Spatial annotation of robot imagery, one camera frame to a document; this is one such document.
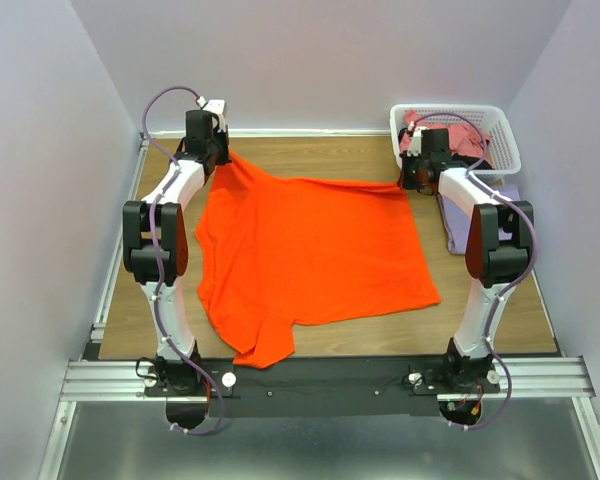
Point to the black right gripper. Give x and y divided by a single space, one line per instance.
403 180

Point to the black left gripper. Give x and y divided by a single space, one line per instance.
222 136

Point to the orange t-shirt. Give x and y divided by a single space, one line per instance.
281 252

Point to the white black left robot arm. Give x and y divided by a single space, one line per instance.
156 253

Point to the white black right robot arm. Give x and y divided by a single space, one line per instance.
499 253

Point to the black garment in basket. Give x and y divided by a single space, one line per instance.
475 162

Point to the pink t-shirt in basket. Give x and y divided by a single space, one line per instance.
411 115

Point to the folded lavender t-shirt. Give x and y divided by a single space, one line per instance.
457 223

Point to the white plastic laundry basket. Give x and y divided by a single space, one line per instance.
502 154

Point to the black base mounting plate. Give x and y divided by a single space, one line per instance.
321 387

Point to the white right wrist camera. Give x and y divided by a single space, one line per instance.
415 146

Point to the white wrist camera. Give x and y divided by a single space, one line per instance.
215 106
415 146

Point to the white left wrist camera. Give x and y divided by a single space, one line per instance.
215 106

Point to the aluminium frame rail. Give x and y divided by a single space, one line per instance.
540 425

